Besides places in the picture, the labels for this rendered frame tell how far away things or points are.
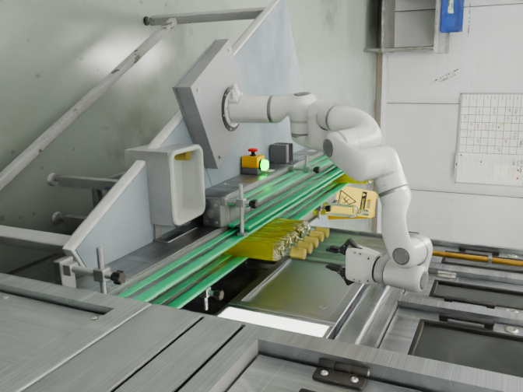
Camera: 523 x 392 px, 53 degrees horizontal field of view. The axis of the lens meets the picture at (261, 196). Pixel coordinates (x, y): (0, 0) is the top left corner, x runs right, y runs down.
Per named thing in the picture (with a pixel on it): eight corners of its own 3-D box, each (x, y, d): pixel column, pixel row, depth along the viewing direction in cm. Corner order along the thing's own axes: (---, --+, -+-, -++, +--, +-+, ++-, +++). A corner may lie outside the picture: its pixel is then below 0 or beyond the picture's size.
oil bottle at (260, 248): (220, 253, 172) (281, 263, 163) (220, 237, 171) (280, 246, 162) (229, 249, 177) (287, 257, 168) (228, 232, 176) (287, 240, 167)
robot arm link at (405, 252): (387, 193, 150) (412, 264, 147) (364, 197, 140) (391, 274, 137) (413, 183, 144) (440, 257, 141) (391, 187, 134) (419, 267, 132)
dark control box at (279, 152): (268, 162, 233) (286, 163, 230) (268, 144, 231) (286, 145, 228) (276, 159, 240) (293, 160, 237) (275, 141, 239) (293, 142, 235)
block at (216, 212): (201, 226, 173) (220, 229, 170) (200, 198, 170) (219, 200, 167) (207, 223, 176) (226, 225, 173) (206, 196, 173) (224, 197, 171)
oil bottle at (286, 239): (229, 248, 177) (288, 257, 169) (229, 232, 176) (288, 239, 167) (236, 243, 182) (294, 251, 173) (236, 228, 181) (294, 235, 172)
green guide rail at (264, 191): (226, 205, 172) (248, 208, 169) (226, 202, 172) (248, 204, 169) (362, 138, 326) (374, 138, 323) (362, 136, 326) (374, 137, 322)
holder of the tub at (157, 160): (152, 240, 159) (173, 243, 156) (145, 151, 153) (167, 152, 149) (183, 225, 174) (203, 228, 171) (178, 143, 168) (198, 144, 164)
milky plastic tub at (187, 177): (151, 224, 157) (175, 227, 154) (145, 150, 152) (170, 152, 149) (183, 210, 173) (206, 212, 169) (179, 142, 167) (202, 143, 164)
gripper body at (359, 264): (387, 283, 152) (354, 274, 159) (389, 250, 150) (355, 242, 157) (375, 291, 147) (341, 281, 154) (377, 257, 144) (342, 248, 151)
